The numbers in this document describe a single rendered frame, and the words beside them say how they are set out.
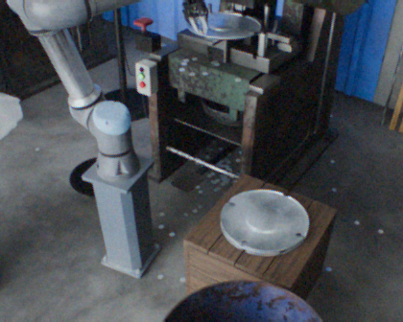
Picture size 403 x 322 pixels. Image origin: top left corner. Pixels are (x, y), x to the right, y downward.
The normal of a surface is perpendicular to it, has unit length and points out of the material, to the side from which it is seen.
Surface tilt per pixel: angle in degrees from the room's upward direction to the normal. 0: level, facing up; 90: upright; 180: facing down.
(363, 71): 90
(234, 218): 0
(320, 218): 0
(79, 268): 0
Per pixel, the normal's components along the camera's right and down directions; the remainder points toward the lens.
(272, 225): 0.07, -0.77
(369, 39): -0.52, 0.52
